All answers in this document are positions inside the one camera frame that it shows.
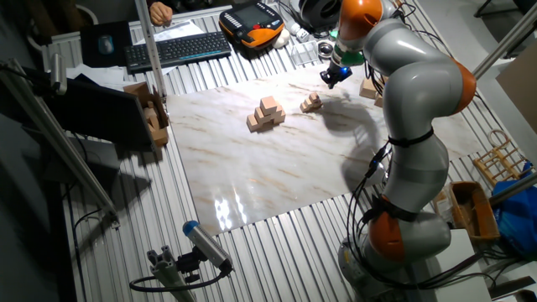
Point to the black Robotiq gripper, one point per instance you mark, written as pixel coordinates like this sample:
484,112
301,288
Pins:
337,72

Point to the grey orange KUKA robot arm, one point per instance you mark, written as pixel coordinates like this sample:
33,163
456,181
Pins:
419,96

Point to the bare person hand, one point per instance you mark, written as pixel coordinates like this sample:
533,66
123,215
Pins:
160,13

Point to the round metal bowl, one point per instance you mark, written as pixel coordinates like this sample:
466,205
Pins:
325,49

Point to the clear plastic box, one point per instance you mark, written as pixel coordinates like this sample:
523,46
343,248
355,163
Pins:
303,53

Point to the large wooden cube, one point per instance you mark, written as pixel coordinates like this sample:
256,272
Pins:
367,89
378,100

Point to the medium wooden cube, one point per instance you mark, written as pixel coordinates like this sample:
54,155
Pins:
260,115
268,105
281,118
278,112
251,122

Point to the white plug adapter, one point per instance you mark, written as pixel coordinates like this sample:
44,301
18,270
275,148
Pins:
295,29

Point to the white egg shaped object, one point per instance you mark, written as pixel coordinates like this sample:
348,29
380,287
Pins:
282,38

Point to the black round spool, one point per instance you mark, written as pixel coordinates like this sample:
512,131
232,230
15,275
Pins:
321,12

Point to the orange black teach pendant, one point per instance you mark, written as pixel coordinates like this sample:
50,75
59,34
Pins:
251,25

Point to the marble pattern mat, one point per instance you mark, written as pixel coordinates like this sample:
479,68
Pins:
251,168

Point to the black computer keyboard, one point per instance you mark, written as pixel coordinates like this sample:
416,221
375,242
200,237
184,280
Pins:
176,50

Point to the white paper sheet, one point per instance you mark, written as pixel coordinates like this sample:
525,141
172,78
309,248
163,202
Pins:
176,29
100,75

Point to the wooden block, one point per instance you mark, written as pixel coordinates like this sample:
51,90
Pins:
160,136
150,113

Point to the wooden rack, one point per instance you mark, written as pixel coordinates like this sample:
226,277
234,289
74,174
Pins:
499,156

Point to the brown cardboard box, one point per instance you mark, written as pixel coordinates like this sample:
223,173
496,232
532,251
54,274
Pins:
140,90

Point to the brown cardboard sheet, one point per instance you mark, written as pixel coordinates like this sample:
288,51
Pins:
522,92

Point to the orange cardboard box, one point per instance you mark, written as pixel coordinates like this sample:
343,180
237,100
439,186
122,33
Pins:
482,218

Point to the dark computer mouse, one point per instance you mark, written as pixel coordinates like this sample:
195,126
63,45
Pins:
105,44

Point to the black monitor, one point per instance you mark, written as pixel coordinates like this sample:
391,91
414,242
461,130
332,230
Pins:
96,111

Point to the blue bag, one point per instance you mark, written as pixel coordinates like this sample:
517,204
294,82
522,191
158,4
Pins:
518,222

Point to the black mouse pad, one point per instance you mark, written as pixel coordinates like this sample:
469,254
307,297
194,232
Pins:
90,54

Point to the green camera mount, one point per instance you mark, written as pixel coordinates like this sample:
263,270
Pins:
350,58

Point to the long aluminium frame bar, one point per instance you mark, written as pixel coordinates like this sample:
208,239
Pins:
63,140
505,46

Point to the aluminium frame profile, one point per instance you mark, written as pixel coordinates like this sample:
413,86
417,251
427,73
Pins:
151,50

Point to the silver depth camera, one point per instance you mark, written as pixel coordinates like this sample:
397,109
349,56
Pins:
207,245

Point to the black camera bracket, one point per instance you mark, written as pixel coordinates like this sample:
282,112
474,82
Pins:
189,264

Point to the short aluminium profile mount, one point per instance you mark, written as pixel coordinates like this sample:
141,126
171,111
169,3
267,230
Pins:
168,274

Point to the grey upright depth camera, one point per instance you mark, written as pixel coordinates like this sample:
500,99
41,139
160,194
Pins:
58,73

